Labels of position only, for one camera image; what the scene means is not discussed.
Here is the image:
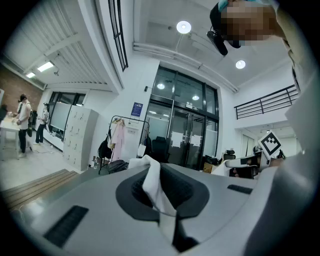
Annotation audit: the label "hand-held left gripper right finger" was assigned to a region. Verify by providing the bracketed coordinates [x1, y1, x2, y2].
[159, 162, 260, 256]

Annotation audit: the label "black head-mounted camera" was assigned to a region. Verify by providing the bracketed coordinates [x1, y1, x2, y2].
[206, 29, 229, 56]

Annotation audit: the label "clothes rack with garments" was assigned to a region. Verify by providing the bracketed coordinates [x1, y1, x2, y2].
[98, 115, 151, 175]

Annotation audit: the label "white ceiling pipes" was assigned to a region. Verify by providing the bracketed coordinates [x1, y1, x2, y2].
[132, 41, 239, 94]

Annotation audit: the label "wooden slatted platform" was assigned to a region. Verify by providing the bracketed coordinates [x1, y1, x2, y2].
[0, 168, 81, 211]

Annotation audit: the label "blue wall poster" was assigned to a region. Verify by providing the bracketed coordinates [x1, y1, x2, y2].
[131, 101, 144, 118]

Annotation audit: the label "frosted glass window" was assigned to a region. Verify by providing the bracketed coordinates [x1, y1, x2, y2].
[47, 91, 87, 138]

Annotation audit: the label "black office chair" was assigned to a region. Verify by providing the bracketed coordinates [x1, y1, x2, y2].
[151, 136, 171, 163]

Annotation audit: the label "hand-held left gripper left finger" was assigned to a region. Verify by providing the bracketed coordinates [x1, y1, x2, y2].
[8, 163, 182, 256]

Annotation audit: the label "white table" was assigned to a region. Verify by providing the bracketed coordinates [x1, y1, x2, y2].
[0, 118, 21, 161]

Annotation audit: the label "black backpack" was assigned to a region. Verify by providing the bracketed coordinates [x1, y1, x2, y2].
[107, 159, 130, 174]

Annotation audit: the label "black framed glass door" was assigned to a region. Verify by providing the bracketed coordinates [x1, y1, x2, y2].
[144, 65, 220, 171]

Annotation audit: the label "black hanging bag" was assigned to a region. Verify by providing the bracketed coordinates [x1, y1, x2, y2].
[97, 138, 113, 160]

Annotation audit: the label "grey locker cabinet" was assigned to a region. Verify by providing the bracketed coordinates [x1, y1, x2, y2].
[62, 106, 100, 172]

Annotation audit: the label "pink garment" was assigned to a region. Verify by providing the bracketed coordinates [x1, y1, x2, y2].
[109, 121, 126, 162]

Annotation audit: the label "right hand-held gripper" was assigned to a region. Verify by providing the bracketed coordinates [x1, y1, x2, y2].
[226, 129, 286, 180]

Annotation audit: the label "person's cream knit shirt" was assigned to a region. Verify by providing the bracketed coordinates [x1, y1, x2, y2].
[243, 0, 320, 256]

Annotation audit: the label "white cloth garment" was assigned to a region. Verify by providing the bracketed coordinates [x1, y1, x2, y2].
[127, 154, 232, 248]

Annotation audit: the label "black window frame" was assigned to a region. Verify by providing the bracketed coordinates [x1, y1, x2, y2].
[108, 0, 129, 73]

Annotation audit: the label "black balcony railing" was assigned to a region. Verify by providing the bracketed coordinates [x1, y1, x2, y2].
[234, 84, 300, 121]

